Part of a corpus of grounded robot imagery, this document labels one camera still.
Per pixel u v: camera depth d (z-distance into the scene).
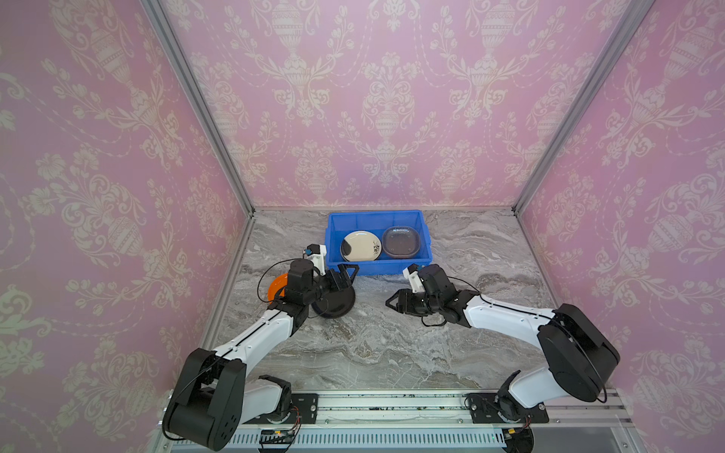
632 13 0.69
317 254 0.78
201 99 0.87
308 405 0.74
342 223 1.10
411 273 0.82
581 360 0.44
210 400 0.41
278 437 0.73
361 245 1.07
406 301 0.76
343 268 0.76
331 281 0.75
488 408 0.73
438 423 0.73
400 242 1.06
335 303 0.91
